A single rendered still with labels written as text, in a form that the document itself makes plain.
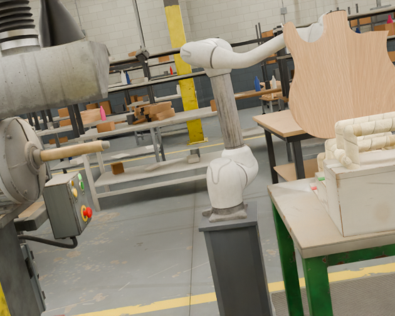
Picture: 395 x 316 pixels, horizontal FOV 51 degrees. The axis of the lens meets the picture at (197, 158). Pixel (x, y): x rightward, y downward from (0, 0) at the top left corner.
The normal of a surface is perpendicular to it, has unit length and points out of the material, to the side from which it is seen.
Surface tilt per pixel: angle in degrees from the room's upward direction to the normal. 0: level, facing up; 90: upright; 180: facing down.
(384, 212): 90
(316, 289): 90
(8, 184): 109
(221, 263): 90
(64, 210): 90
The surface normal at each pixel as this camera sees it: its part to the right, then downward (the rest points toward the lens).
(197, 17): -0.01, 0.22
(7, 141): 0.81, -0.35
